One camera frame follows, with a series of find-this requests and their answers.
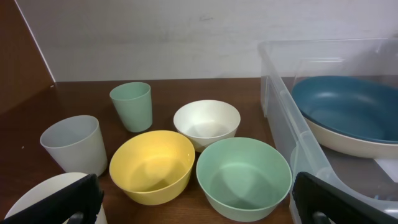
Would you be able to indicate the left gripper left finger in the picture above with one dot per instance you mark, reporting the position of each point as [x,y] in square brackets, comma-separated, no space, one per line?
[62,202]

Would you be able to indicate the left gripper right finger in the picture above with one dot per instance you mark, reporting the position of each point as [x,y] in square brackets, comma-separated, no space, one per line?
[320,202]

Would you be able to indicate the cream wide bowl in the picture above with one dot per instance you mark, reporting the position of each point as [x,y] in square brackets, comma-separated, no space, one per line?
[352,146]

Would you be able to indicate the blue wide bowl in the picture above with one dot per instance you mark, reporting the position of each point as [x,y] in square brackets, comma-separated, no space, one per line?
[353,107]

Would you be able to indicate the cream plastic cup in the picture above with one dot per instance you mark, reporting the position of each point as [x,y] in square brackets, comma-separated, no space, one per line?
[40,193]

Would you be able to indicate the grey plastic cup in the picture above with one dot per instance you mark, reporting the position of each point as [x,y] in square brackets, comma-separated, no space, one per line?
[76,144]

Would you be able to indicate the green small bowl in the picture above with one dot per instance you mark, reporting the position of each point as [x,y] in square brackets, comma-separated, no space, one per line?
[243,179]

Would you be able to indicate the yellow small bowl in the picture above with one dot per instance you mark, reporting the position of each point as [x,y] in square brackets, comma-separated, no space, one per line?
[153,168]

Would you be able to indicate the white label in bin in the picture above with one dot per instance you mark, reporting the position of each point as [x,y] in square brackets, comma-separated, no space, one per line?
[390,167]

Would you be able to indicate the clear plastic storage bin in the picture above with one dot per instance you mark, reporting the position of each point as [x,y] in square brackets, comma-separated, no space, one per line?
[284,64]

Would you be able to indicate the green plastic cup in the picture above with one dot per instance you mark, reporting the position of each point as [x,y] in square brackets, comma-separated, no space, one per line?
[133,104]

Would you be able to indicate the white small bowl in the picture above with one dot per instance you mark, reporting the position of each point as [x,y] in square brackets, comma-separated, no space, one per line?
[207,121]

